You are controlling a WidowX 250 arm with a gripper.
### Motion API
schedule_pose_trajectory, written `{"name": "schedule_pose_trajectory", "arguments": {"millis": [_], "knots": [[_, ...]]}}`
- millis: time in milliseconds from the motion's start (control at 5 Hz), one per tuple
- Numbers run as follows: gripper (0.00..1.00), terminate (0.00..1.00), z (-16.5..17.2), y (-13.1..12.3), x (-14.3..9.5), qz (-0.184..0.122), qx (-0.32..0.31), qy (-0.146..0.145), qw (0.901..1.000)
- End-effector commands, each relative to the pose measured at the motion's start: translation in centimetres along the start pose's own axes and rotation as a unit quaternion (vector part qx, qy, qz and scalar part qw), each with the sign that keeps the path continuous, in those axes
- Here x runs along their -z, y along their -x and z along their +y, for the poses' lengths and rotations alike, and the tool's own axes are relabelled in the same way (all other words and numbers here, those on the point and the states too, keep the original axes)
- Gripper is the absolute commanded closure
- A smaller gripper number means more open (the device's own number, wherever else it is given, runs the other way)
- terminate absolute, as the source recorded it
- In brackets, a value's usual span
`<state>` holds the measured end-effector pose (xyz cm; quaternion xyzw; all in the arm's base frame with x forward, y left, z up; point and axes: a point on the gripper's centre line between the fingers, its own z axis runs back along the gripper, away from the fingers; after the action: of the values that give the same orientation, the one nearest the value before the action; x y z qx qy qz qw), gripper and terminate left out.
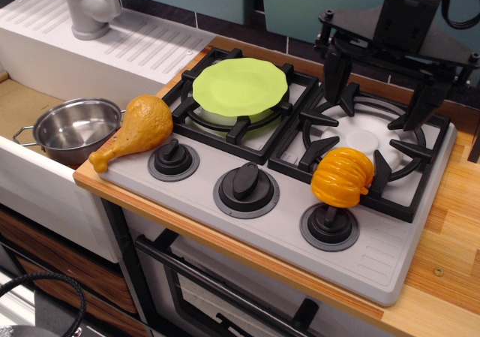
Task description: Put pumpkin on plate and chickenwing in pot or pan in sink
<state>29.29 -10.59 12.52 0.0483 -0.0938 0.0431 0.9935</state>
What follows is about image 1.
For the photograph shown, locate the black braided cable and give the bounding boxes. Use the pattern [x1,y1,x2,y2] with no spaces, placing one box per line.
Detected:
[0,271,87,337]

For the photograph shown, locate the black left burner grate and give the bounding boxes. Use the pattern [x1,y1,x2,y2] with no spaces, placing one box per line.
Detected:
[163,48,320,164]

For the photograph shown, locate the black left stove knob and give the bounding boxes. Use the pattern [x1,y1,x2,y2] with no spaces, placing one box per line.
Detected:
[148,138,200,182]

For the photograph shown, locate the grey toy faucet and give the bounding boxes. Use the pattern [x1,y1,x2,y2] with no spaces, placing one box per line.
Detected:
[66,0,122,41]

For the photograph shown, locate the wooden drawer fronts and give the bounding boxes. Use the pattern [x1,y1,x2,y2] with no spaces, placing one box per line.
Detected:
[1,206,148,337]

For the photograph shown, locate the toy oven door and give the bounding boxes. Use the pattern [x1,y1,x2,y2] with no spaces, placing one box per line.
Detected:
[135,230,388,336]

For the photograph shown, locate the orange toy pumpkin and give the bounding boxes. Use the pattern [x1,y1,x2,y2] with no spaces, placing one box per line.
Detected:
[310,147,375,208]

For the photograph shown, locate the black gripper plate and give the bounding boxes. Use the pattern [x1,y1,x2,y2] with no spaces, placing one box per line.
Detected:
[315,9,479,131]

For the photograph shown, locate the light green plate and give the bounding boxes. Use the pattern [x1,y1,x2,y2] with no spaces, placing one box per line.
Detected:
[192,58,288,117]

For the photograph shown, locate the small steel pot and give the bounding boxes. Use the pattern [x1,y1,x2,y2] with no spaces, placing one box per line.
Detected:
[13,98,124,166]

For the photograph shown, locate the black right burner grate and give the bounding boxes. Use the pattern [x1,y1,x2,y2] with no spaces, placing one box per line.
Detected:
[268,84,457,224]

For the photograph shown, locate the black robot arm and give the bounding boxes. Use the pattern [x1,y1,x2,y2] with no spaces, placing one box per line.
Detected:
[315,0,479,131]

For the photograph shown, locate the black burner grate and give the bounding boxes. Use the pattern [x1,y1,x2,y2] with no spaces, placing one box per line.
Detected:
[163,48,320,164]
[268,84,457,224]

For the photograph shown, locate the white toy sink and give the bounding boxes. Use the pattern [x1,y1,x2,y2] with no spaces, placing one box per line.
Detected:
[1,0,213,263]

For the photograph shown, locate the black stove knob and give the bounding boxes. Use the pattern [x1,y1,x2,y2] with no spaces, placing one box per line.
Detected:
[148,138,200,182]
[213,162,280,219]
[300,203,359,252]

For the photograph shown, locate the black right stove knob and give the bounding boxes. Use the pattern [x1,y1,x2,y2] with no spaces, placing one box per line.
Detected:
[300,203,359,252]

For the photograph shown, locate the black middle stove knob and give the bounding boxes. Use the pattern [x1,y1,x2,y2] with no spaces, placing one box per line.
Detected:
[213,162,280,219]

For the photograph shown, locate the toy chicken drumstick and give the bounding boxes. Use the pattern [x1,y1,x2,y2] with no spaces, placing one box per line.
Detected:
[88,95,174,173]

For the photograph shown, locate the grey toy stove top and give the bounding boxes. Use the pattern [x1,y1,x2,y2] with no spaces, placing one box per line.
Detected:
[97,77,458,308]

